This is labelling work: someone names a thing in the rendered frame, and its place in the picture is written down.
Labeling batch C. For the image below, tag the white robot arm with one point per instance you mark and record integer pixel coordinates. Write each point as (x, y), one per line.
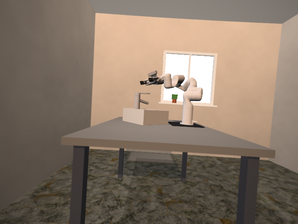
(191, 93)

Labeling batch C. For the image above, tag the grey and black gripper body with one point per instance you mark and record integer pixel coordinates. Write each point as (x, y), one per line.
(152, 83)

